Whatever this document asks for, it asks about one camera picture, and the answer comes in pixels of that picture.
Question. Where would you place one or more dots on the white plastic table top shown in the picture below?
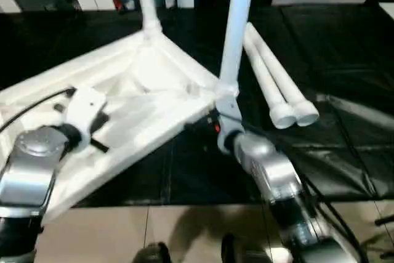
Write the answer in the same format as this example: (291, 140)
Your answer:
(138, 106)

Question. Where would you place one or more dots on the small white jar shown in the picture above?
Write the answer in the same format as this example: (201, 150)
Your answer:
(170, 1)
(129, 5)

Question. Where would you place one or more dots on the right robot leg dark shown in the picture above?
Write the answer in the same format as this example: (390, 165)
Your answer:
(232, 249)

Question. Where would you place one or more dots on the robot leg dark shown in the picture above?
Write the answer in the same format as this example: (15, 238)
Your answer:
(232, 249)
(152, 252)

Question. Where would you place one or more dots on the black work mat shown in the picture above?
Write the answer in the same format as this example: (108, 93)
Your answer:
(338, 75)

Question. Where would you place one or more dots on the left robot leg dark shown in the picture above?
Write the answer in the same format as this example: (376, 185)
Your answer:
(152, 252)

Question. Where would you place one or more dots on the white flat board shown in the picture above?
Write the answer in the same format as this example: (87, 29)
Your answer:
(388, 10)

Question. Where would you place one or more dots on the black table frame leg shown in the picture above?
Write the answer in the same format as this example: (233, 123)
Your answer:
(384, 220)

